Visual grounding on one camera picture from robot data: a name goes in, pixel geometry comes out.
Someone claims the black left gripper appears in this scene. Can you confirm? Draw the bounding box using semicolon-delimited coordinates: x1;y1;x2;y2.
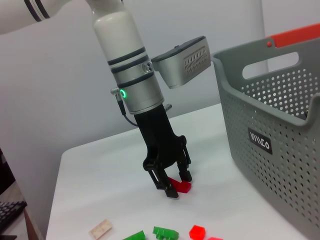
133;103;193;200

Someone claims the dark red notched brick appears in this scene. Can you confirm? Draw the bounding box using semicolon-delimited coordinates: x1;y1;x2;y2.
168;176;193;195

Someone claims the green toy brick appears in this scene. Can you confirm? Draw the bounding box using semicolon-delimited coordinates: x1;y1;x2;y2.
121;229;146;240
152;225;180;240

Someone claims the grey perforated plastic storage bin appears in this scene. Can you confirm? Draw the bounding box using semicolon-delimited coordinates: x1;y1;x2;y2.
211;22;320;240

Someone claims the small red toy brick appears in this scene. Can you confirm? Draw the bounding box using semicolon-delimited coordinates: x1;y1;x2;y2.
188;224;207;240

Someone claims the light wooden desk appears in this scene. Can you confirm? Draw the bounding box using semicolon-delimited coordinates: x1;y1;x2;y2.
22;206;48;240

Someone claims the black computer keyboard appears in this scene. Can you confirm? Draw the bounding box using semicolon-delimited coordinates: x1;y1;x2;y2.
0;200;28;234

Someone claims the left gripper cable silver plug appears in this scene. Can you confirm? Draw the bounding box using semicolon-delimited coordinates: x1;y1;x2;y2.
109;86;138;128

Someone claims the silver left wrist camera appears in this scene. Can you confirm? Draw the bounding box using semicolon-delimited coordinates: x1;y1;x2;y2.
151;36;214;90

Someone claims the orange bin carry handle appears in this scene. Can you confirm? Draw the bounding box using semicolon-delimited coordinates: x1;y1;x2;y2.
265;22;320;49

